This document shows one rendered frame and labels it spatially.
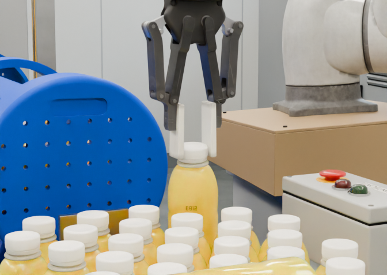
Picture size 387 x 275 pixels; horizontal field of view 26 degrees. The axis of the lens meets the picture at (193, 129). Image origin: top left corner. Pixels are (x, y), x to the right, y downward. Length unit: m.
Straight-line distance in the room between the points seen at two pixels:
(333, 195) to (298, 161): 0.43
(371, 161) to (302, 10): 0.34
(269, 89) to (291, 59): 2.60
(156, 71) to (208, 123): 0.10
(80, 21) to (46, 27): 3.82
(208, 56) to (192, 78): 5.63
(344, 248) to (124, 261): 0.23
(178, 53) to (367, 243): 0.32
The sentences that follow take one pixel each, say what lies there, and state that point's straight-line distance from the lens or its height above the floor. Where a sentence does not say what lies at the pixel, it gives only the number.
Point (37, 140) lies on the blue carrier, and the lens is 1.20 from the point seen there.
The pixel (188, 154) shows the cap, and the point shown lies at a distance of 1.06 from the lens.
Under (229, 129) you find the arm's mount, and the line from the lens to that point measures 1.68.
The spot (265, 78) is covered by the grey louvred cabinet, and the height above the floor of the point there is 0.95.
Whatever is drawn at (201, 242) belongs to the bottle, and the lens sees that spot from 1.02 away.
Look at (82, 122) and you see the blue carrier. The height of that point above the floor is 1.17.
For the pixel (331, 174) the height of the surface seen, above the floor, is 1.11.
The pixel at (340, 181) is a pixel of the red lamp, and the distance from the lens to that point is 1.09.
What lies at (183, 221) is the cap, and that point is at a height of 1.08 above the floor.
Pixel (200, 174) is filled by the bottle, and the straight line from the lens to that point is 1.07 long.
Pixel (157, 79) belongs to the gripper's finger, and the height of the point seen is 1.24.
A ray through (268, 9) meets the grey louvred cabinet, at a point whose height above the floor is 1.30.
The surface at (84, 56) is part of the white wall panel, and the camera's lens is 6.47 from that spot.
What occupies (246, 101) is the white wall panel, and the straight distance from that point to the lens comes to 6.87.
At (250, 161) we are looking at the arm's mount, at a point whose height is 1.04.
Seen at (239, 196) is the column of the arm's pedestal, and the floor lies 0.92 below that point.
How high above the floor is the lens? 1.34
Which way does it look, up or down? 9 degrees down
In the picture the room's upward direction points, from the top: straight up
